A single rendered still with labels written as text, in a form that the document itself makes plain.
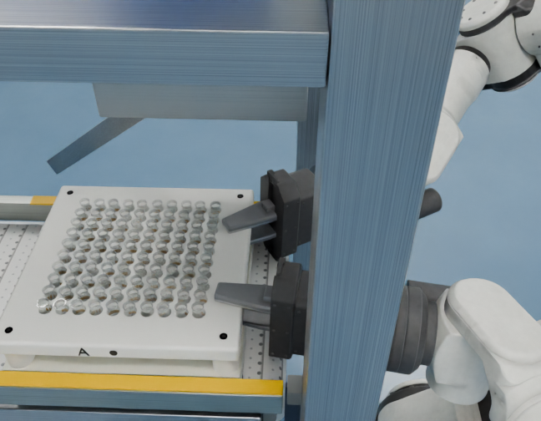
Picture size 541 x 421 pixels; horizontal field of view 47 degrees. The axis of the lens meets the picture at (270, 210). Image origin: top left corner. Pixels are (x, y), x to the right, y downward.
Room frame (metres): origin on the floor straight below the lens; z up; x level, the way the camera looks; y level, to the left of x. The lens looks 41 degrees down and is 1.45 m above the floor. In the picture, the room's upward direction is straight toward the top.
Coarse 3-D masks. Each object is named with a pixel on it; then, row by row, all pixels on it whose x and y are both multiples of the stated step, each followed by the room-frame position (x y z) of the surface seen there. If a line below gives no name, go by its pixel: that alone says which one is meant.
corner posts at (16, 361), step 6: (6, 354) 0.37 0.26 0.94; (12, 354) 0.36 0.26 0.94; (18, 354) 0.37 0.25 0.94; (24, 354) 0.37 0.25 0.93; (12, 360) 0.36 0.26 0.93; (18, 360) 0.37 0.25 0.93; (24, 360) 0.37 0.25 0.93; (30, 360) 0.37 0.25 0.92; (216, 360) 0.36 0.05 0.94; (12, 366) 0.37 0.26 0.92; (18, 366) 0.36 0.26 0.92; (24, 366) 0.37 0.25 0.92; (216, 366) 0.36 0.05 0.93; (222, 366) 0.36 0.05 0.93; (228, 366) 0.36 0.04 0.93; (234, 366) 0.36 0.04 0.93; (216, 372) 0.36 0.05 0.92; (222, 372) 0.36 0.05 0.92; (228, 372) 0.36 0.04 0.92; (234, 372) 0.36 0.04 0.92
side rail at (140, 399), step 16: (0, 400) 0.34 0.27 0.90; (16, 400) 0.34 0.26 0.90; (32, 400) 0.34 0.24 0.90; (48, 400) 0.34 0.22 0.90; (64, 400) 0.34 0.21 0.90; (80, 400) 0.34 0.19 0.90; (96, 400) 0.34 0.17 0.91; (112, 400) 0.34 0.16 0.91; (128, 400) 0.33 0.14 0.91; (144, 400) 0.33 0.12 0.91; (160, 400) 0.33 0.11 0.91; (176, 400) 0.33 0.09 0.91; (192, 400) 0.33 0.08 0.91; (208, 400) 0.33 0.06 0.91; (224, 400) 0.33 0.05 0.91; (240, 400) 0.33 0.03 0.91; (256, 400) 0.33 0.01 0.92; (272, 400) 0.33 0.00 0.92
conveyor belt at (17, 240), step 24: (0, 240) 0.58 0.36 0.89; (24, 240) 0.58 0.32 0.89; (0, 264) 0.54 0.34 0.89; (24, 264) 0.54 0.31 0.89; (264, 264) 0.54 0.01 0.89; (0, 288) 0.50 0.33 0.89; (0, 312) 0.46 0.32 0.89; (264, 336) 0.43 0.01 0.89; (0, 360) 0.40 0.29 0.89; (264, 360) 0.40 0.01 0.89
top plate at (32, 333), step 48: (96, 192) 0.59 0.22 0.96; (144, 192) 0.59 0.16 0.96; (192, 192) 0.59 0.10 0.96; (240, 192) 0.59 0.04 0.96; (48, 240) 0.51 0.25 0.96; (240, 240) 0.50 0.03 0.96; (144, 288) 0.43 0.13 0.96; (192, 288) 0.43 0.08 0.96; (0, 336) 0.37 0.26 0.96; (48, 336) 0.37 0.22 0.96; (96, 336) 0.37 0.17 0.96; (144, 336) 0.37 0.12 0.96; (192, 336) 0.37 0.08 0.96; (240, 336) 0.38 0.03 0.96
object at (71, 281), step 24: (96, 216) 0.54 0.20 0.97; (120, 216) 0.54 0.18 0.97; (144, 216) 0.54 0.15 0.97; (168, 216) 0.53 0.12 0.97; (96, 240) 0.50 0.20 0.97; (120, 240) 0.50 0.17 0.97; (144, 240) 0.50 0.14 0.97; (168, 240) 0.50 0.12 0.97; (192, 240) 0.50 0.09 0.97; (72, 264) 0.46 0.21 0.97; (96, 264) 0.46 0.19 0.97; (120, 264) 0.46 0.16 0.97; (144, 264) 0.47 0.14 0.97; (192, 264) 0.46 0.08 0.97; (96, 288) 0.42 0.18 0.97; (120, 288) 0.42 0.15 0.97; (168, 288) 0.42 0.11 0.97
